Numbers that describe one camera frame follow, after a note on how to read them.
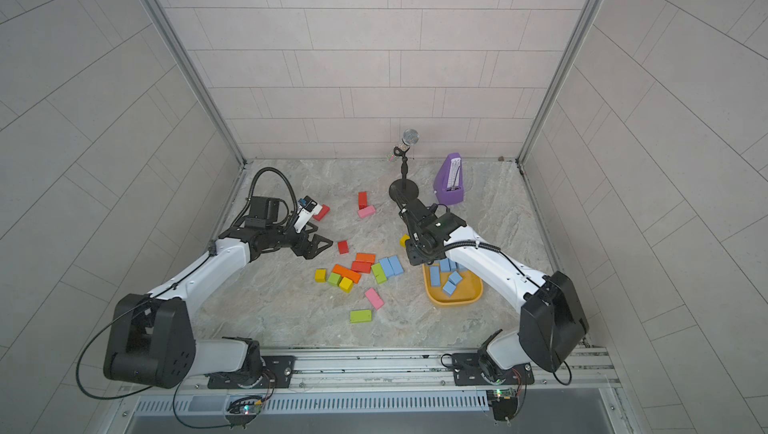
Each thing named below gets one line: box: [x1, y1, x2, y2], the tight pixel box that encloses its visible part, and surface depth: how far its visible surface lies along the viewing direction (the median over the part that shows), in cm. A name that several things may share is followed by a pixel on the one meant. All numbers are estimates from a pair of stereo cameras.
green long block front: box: [350, 310, 372, 323], surface depth 81 cm
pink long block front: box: [365, 288, 384, 310], surface depth 84 cm
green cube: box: [327, 272, 342, 287], surface depth 86 cm
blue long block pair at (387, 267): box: [379, 257, 395, 277], surface depth 90 cm
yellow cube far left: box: [314, 269, 327, 283], surface depth 87 cm
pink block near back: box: [358, 205, 376, 219], surface depth 104 cm
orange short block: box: [356, 252, 376, 265], surface depth 93 cm
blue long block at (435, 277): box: [430, 266, 440, 287], surface depth 87 cm
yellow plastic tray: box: [422, 263, 484, 306], surface depth 84 cm
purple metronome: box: [433, 152, 464, 205], surface depth 101 cm
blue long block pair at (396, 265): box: [389, 255, 405, 275], surface depth 91 cm
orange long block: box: [332, 264, 361, 284], surface depth 89 cm
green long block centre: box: [371, 263, 387, 284], surface depth 88 cm
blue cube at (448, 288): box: [442, 280, 456, 297], surface depth 84 cm
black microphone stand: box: [386, 129, 420, 203], surface depth 107 cm
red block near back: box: [358, 191, 369, 210], surface depth 104 cm
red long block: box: [352, 261, 372, 274], surface depth 91 cm
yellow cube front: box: [339, 276, 353, 293], surface depth 85 cm
